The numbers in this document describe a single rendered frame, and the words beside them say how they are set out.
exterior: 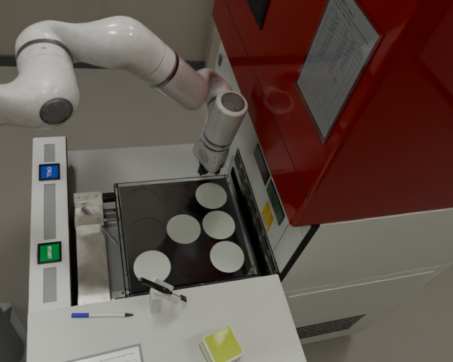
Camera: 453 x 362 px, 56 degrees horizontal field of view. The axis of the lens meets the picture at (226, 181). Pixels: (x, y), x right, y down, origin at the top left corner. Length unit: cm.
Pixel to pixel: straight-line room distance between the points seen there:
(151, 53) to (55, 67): 18
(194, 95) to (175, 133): 179
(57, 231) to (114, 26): 59
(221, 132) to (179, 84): 22
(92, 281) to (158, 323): 24
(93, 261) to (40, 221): 18
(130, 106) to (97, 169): 143
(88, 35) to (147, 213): 62
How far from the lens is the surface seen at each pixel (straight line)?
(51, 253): 117
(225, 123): 106
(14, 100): 82
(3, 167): 262
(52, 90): 80
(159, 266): 121
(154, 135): 272
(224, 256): 125
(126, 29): 84
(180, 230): 127
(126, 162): 151
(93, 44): 84
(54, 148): 138
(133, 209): 130
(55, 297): 113
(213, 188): 137
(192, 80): 94
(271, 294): 116
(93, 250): 126
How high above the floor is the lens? 199
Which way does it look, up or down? 51 degrees down
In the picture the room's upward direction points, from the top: 17 degrees clockwise
